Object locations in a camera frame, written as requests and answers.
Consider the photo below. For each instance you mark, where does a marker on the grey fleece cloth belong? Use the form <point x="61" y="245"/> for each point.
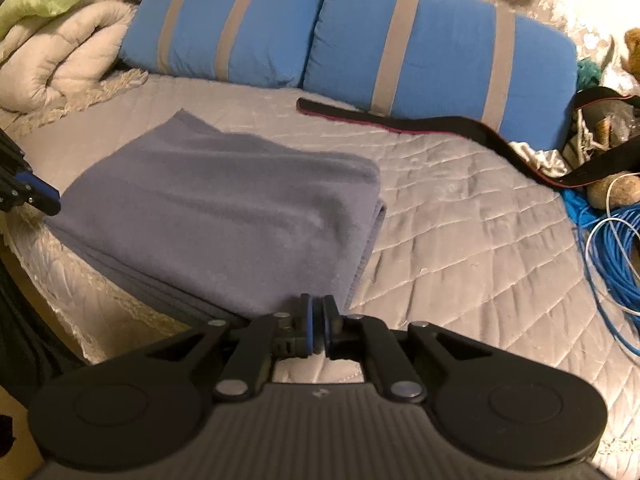
<point x="215" y="210"/>

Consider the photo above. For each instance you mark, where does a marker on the bag of clutter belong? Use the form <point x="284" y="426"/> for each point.
<point x="607" y="127"/>

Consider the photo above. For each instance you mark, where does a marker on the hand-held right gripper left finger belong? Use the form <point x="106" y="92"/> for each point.
<point x="312" y="325"/>

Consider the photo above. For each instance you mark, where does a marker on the person's dark clothed body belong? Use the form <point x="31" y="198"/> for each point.
<point x="35" y="330"/>

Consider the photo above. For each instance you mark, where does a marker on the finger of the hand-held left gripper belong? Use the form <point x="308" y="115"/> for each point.
<point x="40" y="192"/>

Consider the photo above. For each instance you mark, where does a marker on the white crumpled cloth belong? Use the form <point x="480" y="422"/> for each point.
<point x="540" y="157"/>

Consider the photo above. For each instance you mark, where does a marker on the beige quilted bedspread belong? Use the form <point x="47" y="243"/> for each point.
<point x="475" y="240"/>

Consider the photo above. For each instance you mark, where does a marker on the beige puffy comforter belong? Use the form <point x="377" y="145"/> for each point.
<point x="55" y="55"/>

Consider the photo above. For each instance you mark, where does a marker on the teal yarn bundle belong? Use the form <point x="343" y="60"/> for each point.
<point x="589" y="72"/>

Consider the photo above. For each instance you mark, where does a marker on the blue grey-striped pillow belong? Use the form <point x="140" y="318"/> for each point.
<point x="230" y="25"/>
<point x="440" y="50"/>

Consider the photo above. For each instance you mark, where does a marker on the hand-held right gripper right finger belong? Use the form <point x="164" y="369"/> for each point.
<point x="326" y="327"/>

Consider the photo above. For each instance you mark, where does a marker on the tan plush toy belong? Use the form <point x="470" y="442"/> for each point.
<point x="612" y="190"/>

